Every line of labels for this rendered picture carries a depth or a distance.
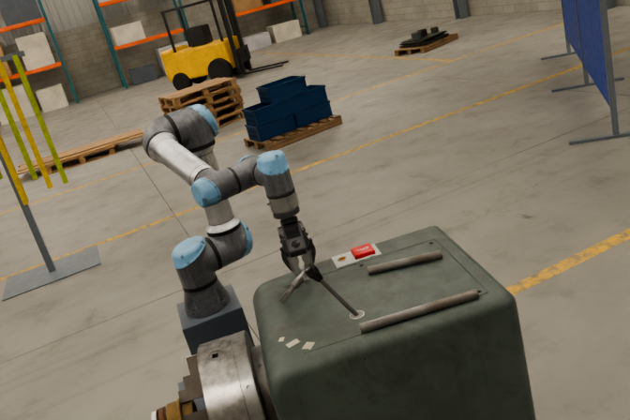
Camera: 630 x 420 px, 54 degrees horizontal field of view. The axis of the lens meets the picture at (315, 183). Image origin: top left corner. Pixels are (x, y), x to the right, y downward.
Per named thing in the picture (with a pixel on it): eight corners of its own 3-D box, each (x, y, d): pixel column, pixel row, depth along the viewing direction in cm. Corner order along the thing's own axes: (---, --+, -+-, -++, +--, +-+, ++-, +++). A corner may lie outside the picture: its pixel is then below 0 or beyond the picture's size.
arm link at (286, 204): (297, 193, 157) (266, 202, 156) (302, 210, 158) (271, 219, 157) (292, 185, 164) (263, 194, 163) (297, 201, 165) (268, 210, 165)
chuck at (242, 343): (268, 388, 180) (239, 306, 165) (288, 480, 152) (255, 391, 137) (257, 392, 179) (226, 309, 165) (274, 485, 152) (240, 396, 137)
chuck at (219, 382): (256, 392, 179) (226, 309, 165) (274, 485, 152) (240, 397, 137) (227, 402, 179) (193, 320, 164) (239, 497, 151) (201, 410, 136)
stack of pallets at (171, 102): (229, 114, 1170) (217, 77, 1148) (249, 116, 1099) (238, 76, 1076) (168, 137, 1112) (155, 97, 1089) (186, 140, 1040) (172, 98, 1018)
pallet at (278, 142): (314, 119, 942) (301, 69, 917) (342, 123, 873) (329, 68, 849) (246, 146, 892) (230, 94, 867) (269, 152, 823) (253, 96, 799)
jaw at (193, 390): (225, 389, 161) (213, 344, 164) (222, 389, 156) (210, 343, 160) (184, 402, 160) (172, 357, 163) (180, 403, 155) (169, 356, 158)
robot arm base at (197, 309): (184, 304, 211) (174, 278, 208) (225, 288, 215) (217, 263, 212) (188, 323, 197) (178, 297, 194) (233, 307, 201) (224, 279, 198)
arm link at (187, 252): (175, 283, 205) (162, 247, 201) (211, 265, 212) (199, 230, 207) (189, 292, 195) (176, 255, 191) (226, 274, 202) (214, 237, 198)
